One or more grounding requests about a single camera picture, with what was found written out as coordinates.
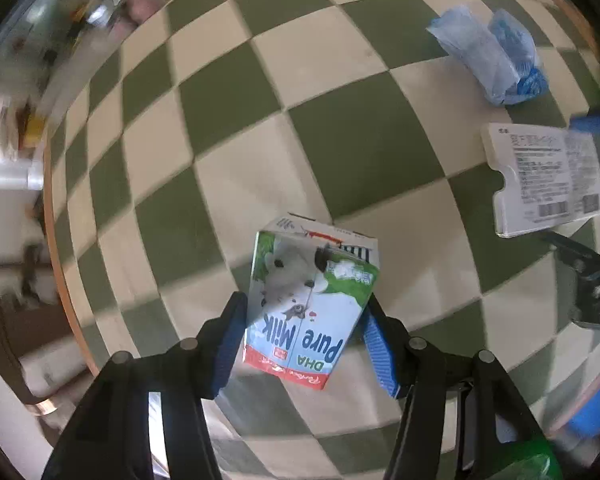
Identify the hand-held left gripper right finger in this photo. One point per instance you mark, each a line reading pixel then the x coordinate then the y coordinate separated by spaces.
pixel 380 355

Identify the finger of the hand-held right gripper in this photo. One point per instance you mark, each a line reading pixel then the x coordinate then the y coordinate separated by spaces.
pixel 587 123
pixel 587 280

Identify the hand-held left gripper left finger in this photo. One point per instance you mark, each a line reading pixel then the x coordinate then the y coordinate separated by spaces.
pixel 229 342

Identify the white labelled packet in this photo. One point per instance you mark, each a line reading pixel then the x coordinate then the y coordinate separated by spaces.
pixel 540 175

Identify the blue white milk carton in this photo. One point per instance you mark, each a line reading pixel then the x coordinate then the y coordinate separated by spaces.
pixel 300 310

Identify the blue plastic wrapper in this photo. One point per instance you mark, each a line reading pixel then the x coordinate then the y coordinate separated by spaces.
pixel 480 55

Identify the green box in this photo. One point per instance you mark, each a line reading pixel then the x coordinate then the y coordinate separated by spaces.
pixel 530 460

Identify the green cream checkered table mat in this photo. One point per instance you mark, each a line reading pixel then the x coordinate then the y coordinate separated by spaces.
pixel 360 125

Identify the dark wooden chair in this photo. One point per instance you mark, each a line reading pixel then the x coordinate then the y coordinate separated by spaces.
pixel 0 320

